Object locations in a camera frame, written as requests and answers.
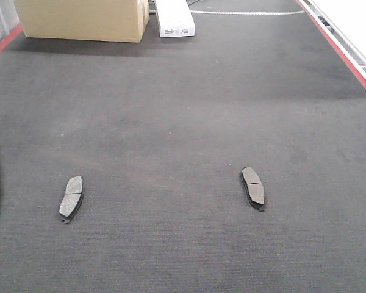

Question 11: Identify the brake pad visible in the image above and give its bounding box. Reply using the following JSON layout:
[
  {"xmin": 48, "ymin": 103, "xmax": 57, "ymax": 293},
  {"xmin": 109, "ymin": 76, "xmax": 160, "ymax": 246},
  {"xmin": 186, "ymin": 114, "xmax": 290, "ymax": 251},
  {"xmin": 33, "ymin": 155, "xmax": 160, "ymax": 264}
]
[
  {"xmin": 240, "ymin": 166, "xmax": 265, "ymax": 212},
  {"xmin": 59, "ymin": 175, "xmax": 84, "ymax": 223}
]

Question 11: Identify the dark grey conveyor belt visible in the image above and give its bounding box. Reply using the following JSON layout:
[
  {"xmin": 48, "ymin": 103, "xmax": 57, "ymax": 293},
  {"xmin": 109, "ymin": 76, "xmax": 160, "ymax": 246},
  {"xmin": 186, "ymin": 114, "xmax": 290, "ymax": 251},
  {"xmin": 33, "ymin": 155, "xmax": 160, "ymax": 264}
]
[{"xmin": 0, "ymin": 1, "xmax": 366, "ymax": 292}]

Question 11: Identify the cardboard box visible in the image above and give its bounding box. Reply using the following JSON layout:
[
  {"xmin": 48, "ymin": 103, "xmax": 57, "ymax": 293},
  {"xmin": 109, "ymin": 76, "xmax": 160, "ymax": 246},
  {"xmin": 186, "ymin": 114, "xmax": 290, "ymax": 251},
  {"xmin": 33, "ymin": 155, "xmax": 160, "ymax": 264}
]
[{"xmin": 14, "ymin": 0, "xmax": 149, "ymax": 43}]

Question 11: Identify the white long box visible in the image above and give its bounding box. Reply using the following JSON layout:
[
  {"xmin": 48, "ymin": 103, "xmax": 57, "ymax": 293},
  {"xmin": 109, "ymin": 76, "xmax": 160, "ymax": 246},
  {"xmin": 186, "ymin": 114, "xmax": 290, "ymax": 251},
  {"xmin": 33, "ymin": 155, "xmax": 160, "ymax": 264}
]
[{"xmin": 155, "ymin": 0, "xmax": 195, "ymax": 38}]

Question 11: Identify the red conveyor side rail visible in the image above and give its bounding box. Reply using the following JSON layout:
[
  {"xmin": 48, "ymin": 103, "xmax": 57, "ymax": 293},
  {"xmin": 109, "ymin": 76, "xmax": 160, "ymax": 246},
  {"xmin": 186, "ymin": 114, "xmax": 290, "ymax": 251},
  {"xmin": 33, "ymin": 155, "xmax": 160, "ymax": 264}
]
[{"xmin": 297, "ymin": 1, "xmax": 366, "ymax": 91}]

